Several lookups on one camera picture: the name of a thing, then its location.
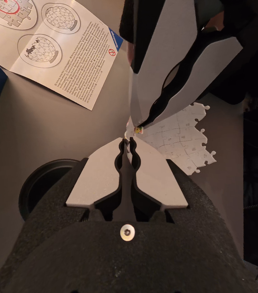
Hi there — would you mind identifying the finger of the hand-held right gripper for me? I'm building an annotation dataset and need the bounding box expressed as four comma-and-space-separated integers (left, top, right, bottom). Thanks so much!
129, 0, 198, 125
142, 36, 244, 127

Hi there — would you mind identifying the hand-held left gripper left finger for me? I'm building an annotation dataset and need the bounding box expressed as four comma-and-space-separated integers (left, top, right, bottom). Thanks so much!
66, 137, 123, 209

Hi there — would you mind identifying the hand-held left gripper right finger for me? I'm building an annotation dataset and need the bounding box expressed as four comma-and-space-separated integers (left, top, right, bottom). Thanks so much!
129, 137, 188, 209

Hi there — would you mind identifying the partly built puzzle ball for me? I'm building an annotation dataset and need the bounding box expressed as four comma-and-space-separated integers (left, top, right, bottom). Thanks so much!
124, 102, 217, 176

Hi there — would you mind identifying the black ball stand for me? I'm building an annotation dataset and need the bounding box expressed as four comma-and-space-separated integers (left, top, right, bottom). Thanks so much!
18, 159, 83, 222

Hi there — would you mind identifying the person's right hand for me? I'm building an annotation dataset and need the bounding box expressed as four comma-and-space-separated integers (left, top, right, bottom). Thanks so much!
119, 0, 139, 67

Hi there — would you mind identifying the folded paper leaflet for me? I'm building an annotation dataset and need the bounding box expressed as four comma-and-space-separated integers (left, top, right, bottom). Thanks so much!
0, 0, 123, 111

